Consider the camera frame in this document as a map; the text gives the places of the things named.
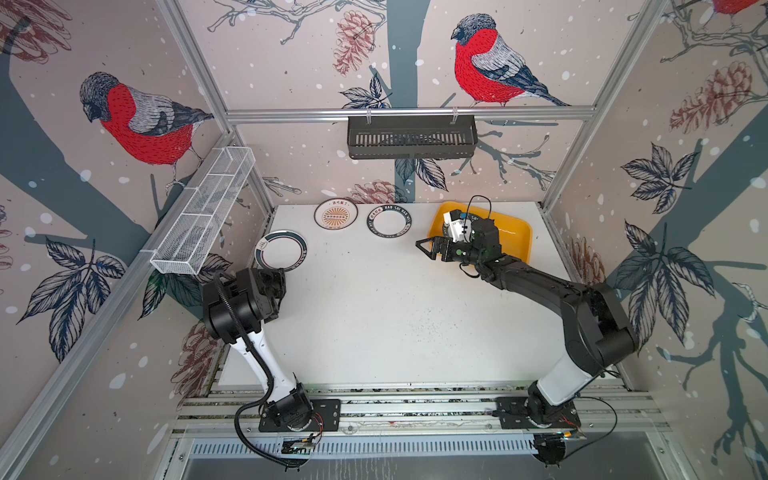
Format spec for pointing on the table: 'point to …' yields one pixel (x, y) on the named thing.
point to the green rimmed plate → (281, 249)
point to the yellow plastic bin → (515, 235)
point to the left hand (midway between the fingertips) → (282, 264)
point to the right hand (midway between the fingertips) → (424, 247)
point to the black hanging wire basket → (411, 137)
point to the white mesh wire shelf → (200, 212)
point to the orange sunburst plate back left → (336, 214)
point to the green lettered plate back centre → (389, 221)
